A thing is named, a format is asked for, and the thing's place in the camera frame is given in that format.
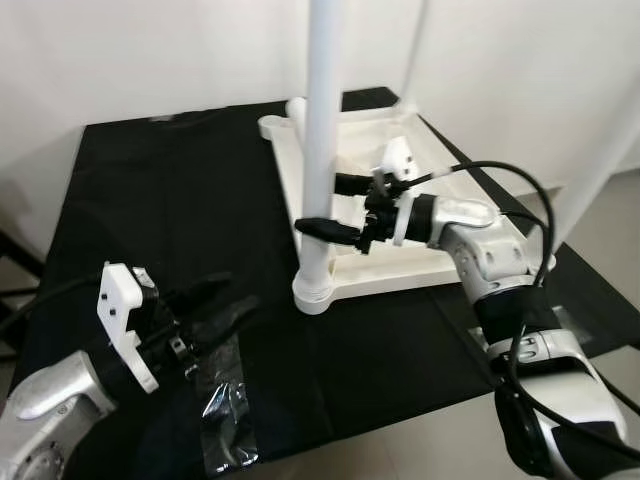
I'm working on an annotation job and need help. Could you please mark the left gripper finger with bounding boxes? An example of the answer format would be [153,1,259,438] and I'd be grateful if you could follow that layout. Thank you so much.
[165,272,233,313]
[190,295,259,349]

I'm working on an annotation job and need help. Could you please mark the white plastic table top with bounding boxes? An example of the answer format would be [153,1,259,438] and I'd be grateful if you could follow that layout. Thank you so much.
[258,95,557,317]

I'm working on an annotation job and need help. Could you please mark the black tablecloth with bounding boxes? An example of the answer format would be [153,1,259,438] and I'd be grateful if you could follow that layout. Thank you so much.
[0,88,640,473]

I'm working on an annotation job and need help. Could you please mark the crumpled clear plastic wrap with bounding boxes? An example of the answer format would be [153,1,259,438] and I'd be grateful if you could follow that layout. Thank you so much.
[540,300,593,353]

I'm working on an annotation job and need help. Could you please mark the black folding chair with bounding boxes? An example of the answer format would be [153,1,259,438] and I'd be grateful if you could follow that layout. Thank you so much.
[0,225,47,357]

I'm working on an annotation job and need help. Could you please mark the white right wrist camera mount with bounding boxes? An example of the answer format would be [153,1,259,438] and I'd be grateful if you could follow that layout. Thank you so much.
[380,138,420,247]

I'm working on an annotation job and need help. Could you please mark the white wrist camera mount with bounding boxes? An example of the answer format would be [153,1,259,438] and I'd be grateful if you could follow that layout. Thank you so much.
[380,138,420,247]
[97,262,161,394]

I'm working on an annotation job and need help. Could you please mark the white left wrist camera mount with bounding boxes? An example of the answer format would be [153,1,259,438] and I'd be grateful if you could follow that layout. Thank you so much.
[97,262,161,394]

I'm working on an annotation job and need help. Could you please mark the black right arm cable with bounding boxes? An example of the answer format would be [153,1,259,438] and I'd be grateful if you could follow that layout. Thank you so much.
[400,158,640,463]

